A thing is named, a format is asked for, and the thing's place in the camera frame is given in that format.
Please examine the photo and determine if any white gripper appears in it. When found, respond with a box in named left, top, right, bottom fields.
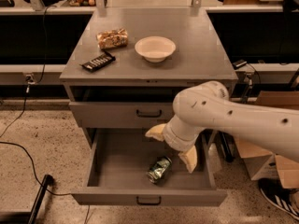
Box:
left=145, top=115, right=204, bottom=174

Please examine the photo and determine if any green soda can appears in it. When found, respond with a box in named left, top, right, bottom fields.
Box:
left=146, top=156, right=172, bottom=184

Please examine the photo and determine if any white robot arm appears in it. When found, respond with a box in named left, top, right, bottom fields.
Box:
left=146, top=81, right=299, bottom=173

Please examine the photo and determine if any open grey lower drawer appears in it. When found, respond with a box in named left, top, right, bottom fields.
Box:
left=72, top=129, right=227, bottom=206

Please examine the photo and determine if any grey drawer cabinet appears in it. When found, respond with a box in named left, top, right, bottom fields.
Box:
left=60, top=7, right=237, bottom=142

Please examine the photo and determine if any closed grey upper drawer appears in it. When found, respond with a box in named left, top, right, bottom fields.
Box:
left=69, top=102, right=173, bottom=128

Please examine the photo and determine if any cardboard box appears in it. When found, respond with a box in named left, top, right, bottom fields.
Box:
left=235, top=91, right=299, bottom=189

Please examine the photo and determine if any white bowl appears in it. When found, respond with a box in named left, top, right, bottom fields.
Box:
left=135, top=36, right=176, bottom=63

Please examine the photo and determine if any small black device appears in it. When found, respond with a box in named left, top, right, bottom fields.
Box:
left=232, top=60, right=247, bottom=70

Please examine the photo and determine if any black snack bar packet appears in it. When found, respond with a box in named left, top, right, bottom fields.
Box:
left=81, top=51, right=116, bottom=73

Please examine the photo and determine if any tan snack bag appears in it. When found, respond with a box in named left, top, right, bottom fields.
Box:
left=96, top=28, right=128, bottom=50

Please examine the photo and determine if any black striped sneaker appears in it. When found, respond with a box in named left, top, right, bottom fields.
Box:
left=258, top=178, right=299, bottom=221

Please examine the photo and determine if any black metal stand base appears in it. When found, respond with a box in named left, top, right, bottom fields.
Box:
left=0, top=174, right=55, bottom=224

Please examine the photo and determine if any black floor cable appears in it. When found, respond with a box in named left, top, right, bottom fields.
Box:
left=0, top=5, right=92, bottom=224

